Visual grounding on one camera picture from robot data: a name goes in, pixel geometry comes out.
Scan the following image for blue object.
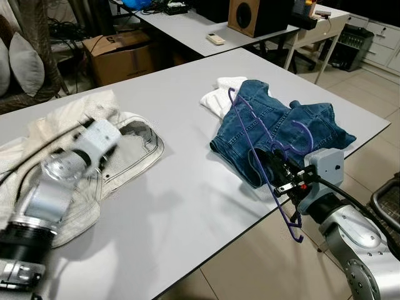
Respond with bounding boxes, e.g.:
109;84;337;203
122;0;154;10

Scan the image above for orange yellow object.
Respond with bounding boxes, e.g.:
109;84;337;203
304;0;319;18

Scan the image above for dark wicker chair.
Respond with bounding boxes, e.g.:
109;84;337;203
0;0;66;115

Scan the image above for small black box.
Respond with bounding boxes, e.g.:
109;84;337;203
289;11;327;31

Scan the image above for white drawer cabinet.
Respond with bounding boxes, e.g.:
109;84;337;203
347;11;400;73

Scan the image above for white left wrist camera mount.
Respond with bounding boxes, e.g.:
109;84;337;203
74;119;123;171

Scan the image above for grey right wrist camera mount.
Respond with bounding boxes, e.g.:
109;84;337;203
298;148;345;216

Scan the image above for grey work table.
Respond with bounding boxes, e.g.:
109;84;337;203
0;47;391;300

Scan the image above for open brown cardboard box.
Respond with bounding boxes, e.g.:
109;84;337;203
83;30;158;87

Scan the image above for blue denim shorts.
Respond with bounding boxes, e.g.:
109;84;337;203
209;79;357;188

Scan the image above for white remote control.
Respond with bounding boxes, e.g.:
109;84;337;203
206;32;227;46

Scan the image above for wooden speaker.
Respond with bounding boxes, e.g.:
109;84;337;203
227;0;294;38

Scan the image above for grey office table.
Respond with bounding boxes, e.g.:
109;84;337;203
111;0;301;69

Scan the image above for white folded cloth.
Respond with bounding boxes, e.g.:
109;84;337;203
200;76;249;119

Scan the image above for light wooden side table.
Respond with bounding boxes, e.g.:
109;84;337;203
284;7;351;85

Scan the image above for purple hanger with thick hook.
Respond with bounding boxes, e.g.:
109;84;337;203
227;87;314;243

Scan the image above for black amplifier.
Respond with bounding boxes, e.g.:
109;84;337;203
327;25;374;71

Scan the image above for grey pillow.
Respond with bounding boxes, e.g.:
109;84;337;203
9;31;46;98
0;37;12;98

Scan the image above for white denim shorts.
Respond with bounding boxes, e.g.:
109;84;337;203
37;111;166;248

